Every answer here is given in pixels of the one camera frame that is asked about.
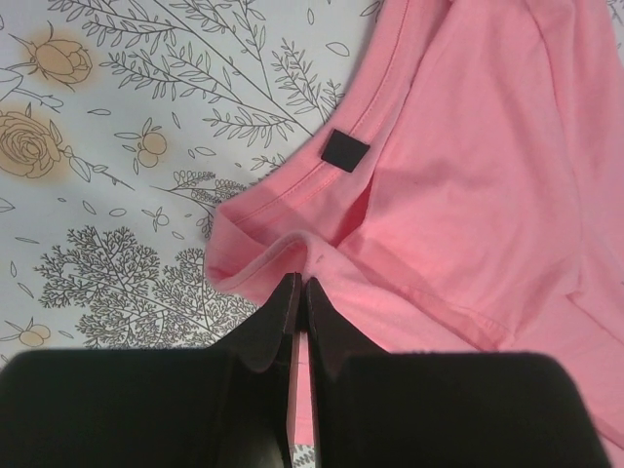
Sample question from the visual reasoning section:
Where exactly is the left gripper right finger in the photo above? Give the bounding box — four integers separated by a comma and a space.
305, 279, 610, 467

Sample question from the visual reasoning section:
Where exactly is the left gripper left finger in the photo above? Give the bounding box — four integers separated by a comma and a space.
1, 274, 298, 467

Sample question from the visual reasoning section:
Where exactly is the pink t shirt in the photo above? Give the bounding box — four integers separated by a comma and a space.
205, 1, 623, 466

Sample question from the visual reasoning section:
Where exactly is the floral table mat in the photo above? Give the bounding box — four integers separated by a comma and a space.
1, 1, 619, 467

